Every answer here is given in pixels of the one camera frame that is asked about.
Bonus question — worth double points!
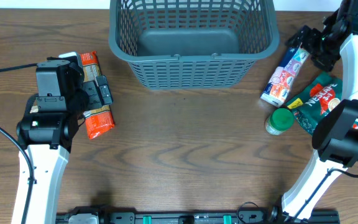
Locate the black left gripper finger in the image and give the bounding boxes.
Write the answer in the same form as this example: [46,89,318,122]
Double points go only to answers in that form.
[82,81,102,110]
[96,75,113,105]

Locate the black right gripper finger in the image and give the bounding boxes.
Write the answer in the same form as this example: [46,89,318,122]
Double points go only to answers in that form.
[297,27,321,55]
[285,26,310,47]

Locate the orange spaghetti package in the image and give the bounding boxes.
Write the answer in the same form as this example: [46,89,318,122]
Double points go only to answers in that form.
[68,50,116,140]

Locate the multicolour tissue pack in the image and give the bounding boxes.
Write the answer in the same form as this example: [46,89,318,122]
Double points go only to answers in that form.
[260,47,310,107]

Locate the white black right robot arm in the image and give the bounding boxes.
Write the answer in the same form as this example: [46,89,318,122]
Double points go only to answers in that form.
[271,0,358,223]

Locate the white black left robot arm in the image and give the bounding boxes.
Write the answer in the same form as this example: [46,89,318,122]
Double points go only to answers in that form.
[12,52,113,223]

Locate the beige cream snack pouch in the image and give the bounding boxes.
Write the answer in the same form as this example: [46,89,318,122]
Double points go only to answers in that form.
[30,106,39,113]

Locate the green Nescafe coffee bag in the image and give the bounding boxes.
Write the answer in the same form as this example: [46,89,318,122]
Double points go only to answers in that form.
[285,72,342,135]

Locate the grey plastic mesh basket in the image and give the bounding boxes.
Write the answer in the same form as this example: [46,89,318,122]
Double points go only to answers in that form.
[109,0,280,90]

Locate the green lid glass jar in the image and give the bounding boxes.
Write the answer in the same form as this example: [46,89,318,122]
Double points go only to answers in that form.
[265,108,295,136]

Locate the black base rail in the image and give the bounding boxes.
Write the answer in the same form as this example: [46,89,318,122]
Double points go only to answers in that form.
[55,206,341,224]

